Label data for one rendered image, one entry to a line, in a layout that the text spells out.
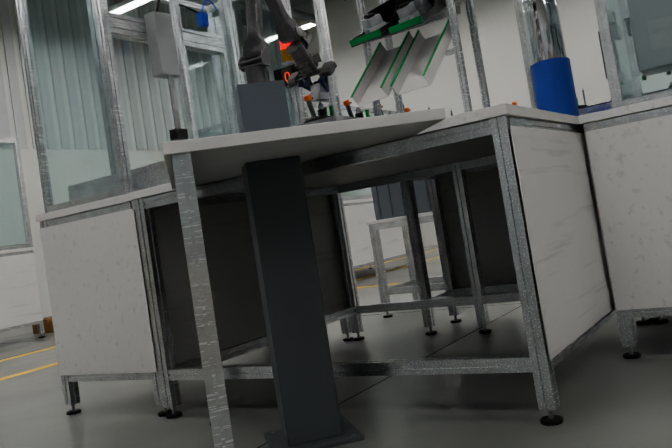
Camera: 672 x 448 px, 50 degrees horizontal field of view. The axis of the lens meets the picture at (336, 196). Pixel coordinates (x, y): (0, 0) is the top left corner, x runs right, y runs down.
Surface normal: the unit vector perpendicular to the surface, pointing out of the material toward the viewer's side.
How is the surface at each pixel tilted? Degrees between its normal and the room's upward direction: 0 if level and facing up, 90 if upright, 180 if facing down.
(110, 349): 90
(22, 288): 90
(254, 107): 90
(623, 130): 90
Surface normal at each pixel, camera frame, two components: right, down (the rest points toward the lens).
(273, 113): 0.20, -0.07
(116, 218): -0.55, 0.04
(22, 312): 0.83, -0.15
